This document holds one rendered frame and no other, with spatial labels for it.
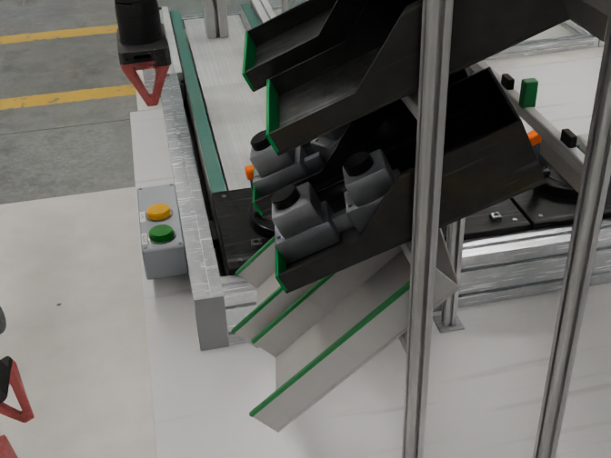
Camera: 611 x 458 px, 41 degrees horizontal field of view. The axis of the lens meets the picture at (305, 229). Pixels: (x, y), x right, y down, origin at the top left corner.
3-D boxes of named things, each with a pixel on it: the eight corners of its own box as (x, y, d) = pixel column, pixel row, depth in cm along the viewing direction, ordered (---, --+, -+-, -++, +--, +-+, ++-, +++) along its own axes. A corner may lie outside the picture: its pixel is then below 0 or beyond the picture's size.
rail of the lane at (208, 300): (200, 351, 126) (193, 295, 120) (163, 113, 199) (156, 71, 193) (235, 345, 127) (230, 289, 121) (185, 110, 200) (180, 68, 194)
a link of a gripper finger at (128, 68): (174, 89, 120) (165, 27, 115) (177, 109, 114) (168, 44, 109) (127, 94, 119) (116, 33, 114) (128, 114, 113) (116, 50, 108)
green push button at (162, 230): (151, 248, 134) (149, 238, 133) (149, 235, 137) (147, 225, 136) (175, 245, 134) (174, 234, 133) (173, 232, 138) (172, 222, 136)
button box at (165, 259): (146, 281, 135) (141, 250, 132) (141, 215, 152) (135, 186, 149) (188, 274, 136) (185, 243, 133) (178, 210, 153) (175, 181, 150)
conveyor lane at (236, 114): (235, 324, 131) (230, 274, 126) (188, 110, 200) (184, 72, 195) (405, 297, 135) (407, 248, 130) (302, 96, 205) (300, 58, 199)
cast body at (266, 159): (264, 201, 99) (235, 155, 95) (266, 182, 102) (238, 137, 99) (326, 175, 96) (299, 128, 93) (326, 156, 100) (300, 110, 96)
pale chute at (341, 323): (277, 433, 95) (248, 415, 93) (277, 356, 106) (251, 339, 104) (461, 289, 84) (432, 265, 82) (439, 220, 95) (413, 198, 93)
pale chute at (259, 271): (257, 349, 107) (231, 332, 105) (258, 288, 118) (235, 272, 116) (415, 214, 96) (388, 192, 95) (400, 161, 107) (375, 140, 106)
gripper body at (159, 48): (165, 34, 116) (157, -17, 112) (170, 61, 108) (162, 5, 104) (118, 40, 115) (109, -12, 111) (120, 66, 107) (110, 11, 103)
